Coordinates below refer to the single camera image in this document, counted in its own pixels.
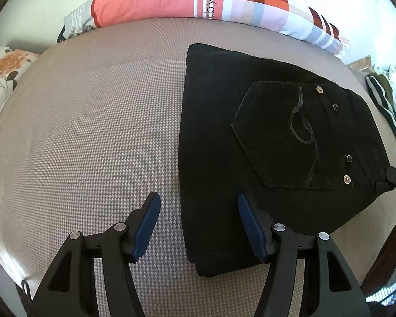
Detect black pants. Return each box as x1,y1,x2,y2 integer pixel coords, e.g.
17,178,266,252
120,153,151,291
178,44,393,277

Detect striped olive folded garment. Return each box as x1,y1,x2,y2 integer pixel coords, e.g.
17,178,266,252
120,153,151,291
366,73,396,139

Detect beige mattress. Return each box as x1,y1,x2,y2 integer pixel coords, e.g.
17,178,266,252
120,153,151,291
0,18,396,317

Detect floral pillow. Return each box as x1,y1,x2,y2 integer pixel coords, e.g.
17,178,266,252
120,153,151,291
0,46,40,114

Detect long patchwork bolster pillow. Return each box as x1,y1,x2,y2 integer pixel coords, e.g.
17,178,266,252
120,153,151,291
57,0,349,58

